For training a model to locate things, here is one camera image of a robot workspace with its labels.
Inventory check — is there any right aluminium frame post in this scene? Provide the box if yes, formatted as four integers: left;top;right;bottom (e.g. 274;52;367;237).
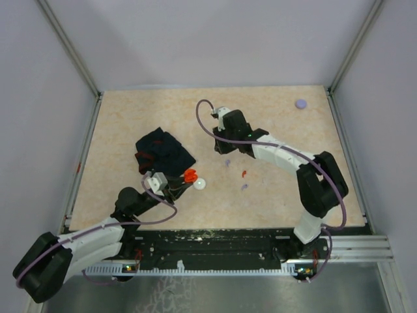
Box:
327;0;386;96

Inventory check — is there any white cable duct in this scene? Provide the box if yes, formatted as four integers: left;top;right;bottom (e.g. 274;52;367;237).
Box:
84;260;296;277

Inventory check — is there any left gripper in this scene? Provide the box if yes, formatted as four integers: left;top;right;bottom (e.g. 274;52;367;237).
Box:
134;174;193;216

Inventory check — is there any white charging case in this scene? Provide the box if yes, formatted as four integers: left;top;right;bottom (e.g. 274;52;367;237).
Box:
193;178;207;190

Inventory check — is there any dark navy cloth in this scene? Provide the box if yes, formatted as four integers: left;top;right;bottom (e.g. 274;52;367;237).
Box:
135;127;196;177

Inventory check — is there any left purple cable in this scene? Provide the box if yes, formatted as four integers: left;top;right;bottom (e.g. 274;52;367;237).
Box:
15;174;179;290

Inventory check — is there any left aluminium frame post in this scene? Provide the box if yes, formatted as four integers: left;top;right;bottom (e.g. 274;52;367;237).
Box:
35;0;102;98

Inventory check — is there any purple charging case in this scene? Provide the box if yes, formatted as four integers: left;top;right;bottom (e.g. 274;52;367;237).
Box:
295;99;308;110

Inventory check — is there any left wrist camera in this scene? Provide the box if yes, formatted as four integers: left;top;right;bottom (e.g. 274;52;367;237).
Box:
145;172;167;196

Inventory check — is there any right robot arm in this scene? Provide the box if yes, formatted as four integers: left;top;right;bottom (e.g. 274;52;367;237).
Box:
211;107;349;258

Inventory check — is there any aluminium frame post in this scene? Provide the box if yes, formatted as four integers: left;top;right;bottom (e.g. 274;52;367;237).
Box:
327;0;386;96
35;0;102;98

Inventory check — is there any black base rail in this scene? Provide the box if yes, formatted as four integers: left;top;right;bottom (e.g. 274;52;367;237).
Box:
104;228;335;271

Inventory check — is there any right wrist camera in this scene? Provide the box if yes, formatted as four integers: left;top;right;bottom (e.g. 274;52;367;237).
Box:
211;106;231;132

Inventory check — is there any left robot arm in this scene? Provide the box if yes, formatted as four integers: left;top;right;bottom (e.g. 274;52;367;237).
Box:
12;173;194;303

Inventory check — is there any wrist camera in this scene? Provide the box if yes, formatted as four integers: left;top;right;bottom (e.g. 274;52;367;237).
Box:
145;172;167;196
211;106;231;132

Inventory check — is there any orange charging case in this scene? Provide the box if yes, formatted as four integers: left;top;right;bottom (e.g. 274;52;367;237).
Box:
184;168;198;183

